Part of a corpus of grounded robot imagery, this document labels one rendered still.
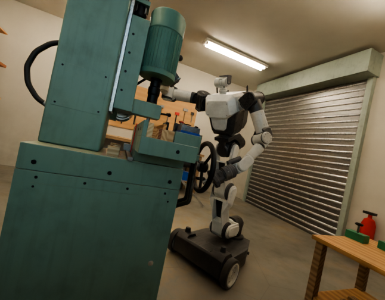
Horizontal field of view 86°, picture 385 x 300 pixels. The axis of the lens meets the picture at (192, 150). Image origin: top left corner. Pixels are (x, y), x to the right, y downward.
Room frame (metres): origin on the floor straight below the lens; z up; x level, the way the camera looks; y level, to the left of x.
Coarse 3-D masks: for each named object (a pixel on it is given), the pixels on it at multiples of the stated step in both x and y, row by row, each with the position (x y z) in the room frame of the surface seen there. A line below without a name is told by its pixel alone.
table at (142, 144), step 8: (136, 136) 0.88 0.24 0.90; (144, 136) 0.69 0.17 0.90; (136, 144) 0.79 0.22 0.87; (144, 144) 0.69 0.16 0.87; (152, 144) 0.70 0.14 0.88; (160, 144) 0.71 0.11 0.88; (168, 144) 0.72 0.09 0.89; (176, 144) 0.73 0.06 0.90; (144, 152) 0.69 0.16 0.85; (152, 152) 0.70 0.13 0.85; (160, 152) 0.71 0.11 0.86; (168, 152) 0.72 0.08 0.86; (176, 152) 0.73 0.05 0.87; (184, 152) 0.74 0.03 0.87; (192, 152) 0.75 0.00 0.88; (184, 160) 0.74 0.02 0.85; (192, 160) 0.75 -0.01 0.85
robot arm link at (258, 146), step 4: (252, 136) 1.41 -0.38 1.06; (256, 136) 1.36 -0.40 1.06; (252, 140) 1.39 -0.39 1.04; (256, 140) 1.35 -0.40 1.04; (260, 140) 1.31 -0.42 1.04; (256, 144) 1.33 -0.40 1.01; (260, 144) 1.33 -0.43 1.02; (264, 144) 1.32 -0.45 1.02; (268, 144) 1.35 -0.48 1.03; (252, 148) 1.32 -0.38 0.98; (256, 148) 1.31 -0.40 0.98; (260, 148) 1.31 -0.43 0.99; (264, 148) 1.33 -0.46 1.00; (248, 152) 1.31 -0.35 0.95; (252, 152) 1.30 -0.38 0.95; (256, 152) 1.30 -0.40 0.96; (260, 152) 1.32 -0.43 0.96; (252, 156) 1.29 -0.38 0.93; (256, 156) 1.30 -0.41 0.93
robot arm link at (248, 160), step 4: (244, 156) 1.28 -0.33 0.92; (248, 156) 1.26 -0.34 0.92; (244, 160) 1.24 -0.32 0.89; (248, 160) 1.25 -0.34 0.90; (252, 160) 1.25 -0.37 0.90; (240, 164) 1.23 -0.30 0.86; (244, 164) 1.23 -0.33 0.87; (248, 164) 1.24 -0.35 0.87; (240, 168) 1.22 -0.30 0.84; (244, 168) 1.23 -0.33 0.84
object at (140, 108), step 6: (138, 102) 0.96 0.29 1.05; (144, 102) 0.97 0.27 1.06; (132, 108) 0.96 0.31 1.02; (138, 108) 0.96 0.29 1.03; (144, 108) 0.97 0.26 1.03; (150, 108) 0.98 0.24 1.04; (156, 108) 0.99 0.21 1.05; (132, 114) 1.01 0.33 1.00; (138, 114) 0.97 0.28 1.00; (144, 114) 0.97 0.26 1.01; (150, 114) 0.98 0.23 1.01; (156, 114) 0.99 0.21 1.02; (156, 120) 1.05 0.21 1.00
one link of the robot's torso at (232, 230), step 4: (232, 220) 1.87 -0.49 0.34; (232, 224) 1.75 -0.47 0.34; (236, 224) 1.78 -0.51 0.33; (228, 228) 1.69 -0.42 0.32; (232, 228) 1.72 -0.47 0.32; (236, 228) 1.77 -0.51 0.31; (228, 232) 1.69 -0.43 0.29; (232, 232) 1.73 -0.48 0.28; (236, 232) 1.79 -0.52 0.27; (228, 236) 1.70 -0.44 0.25; (232, 236) 1.77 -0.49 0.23
